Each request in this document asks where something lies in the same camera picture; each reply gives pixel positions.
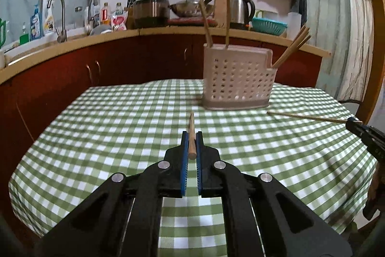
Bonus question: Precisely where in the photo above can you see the steel electric kettle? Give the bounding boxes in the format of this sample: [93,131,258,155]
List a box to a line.
[230,0,255,30]

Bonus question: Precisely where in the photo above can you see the dark rice cooker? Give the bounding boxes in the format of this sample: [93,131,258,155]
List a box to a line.
[133,0,170,28]

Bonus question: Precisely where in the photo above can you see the wooden cutting board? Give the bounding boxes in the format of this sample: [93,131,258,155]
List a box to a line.
[213,0,227,28]

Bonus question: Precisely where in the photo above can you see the blue detergent bottle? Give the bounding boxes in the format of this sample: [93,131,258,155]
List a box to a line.
[30,4,42,41]

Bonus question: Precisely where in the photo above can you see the wooden knife block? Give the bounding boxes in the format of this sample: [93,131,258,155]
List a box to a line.
[125,0,136,30]

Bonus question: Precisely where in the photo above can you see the small green soap bottle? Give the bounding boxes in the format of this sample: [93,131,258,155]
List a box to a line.
[19,23,29,45]

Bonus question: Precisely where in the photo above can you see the orange oil bottle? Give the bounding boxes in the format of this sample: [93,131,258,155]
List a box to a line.
[100,2,111,25]

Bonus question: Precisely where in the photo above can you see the red induction cooker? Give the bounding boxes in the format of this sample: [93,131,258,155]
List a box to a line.
[168,17,204,26]

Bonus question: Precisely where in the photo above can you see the white plastic container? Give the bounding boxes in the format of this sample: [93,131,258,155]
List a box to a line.
[287,12,302,40]

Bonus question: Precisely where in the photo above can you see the white spray bottle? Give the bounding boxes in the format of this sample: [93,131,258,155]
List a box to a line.
[43,3,55,35]

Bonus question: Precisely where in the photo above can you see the wood framed glass door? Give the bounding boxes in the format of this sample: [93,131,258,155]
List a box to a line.
[307,0,384,123]

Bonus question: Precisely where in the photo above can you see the green plastic jug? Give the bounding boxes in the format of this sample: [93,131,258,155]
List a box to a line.
[0,19,6,48]

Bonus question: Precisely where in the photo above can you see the green checkered tablecloth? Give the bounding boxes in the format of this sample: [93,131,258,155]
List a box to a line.
[8,78,379,257]

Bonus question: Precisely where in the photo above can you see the right hand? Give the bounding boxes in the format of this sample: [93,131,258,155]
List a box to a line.
[367,163,384,206]

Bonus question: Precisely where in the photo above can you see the steel wok with lid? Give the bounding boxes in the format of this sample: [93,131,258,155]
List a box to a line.
[170,0,215,18]

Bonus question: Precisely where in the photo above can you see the clear bottle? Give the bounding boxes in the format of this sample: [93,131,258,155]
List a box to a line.
[115,2,123,15]

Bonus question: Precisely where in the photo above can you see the pink perforated utensil holder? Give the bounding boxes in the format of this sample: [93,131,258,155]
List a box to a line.
[202,44,277,110]

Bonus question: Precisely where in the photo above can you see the wooden kitchen countertop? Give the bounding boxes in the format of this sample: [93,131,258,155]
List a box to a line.
[1,26,331,84]

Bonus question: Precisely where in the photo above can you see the teal plastic colander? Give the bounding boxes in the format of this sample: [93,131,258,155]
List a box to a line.
[251,17,288,36]

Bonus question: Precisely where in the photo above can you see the white mug green handle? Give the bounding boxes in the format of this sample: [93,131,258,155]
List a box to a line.
[255,10,279,20]

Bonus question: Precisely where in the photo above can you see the steel kitchen faucet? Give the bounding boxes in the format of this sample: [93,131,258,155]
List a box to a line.
[46,0,68,44]

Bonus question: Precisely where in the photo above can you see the red kitchen cabinets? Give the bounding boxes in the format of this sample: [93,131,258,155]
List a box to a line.
[0,33,323,215]

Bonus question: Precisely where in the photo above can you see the white dishes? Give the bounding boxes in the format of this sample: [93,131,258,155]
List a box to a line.
[87,24,112,36]

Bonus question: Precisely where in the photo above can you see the red white seasoning bag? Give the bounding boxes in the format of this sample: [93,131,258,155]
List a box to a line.
[111,11,128,32]

